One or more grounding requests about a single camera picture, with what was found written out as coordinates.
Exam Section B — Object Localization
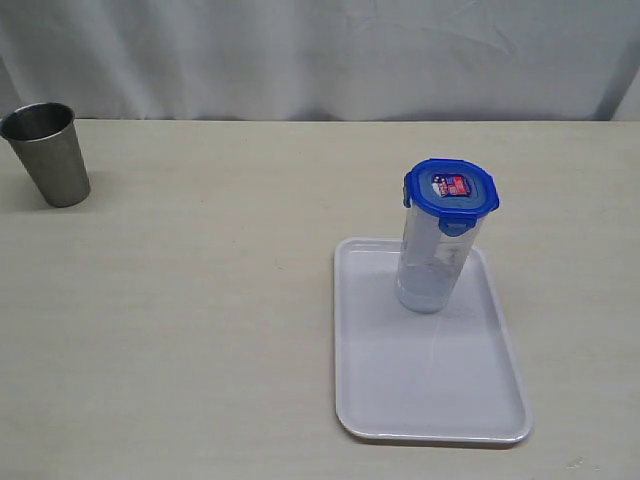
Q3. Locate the blue snap-lock lid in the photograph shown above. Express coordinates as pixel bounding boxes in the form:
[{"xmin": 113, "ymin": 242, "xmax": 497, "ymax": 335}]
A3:
[{"xmin": 403, "ymin": 158, "xmax": 500, "ymax": 237}]

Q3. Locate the steel cup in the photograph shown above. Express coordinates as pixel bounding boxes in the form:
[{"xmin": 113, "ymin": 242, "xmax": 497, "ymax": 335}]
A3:
[{"xmin": 1, "ymin": 102, "xmax": 91, "ymax": 208}]

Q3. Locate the white rectangular tray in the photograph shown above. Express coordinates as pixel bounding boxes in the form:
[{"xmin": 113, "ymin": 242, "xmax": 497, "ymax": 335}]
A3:
[{"xmin": 333, "ymin": 237, "xmax": 533, "ymax": 446}]

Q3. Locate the tall clear plastic container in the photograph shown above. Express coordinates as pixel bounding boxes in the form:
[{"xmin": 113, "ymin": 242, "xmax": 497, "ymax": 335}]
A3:
[{"xmin": 396, "ymin": 205, "xmax": 483, "ymax": 313}]

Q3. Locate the white backdrop curtain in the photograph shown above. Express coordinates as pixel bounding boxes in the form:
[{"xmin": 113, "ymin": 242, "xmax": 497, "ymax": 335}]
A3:
[{"xmin": 1, "ymin": 1, "xmax": 639, "ymax": 121}]

